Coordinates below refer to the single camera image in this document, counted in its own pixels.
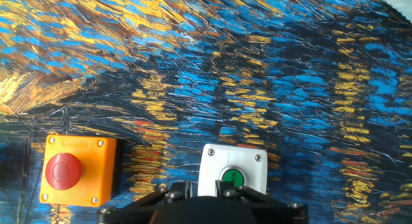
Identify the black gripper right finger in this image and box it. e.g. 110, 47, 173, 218
214, 180, 309, 224

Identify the white box small green button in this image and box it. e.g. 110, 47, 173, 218
197, 143, 268, 198

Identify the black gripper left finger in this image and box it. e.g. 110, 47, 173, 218
96, 181, 194, 224

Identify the orange box red mushroom button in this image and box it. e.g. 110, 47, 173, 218
39, 135, 117, 208

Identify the starry night painted cloth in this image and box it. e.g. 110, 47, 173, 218
0, 0, 412, 224

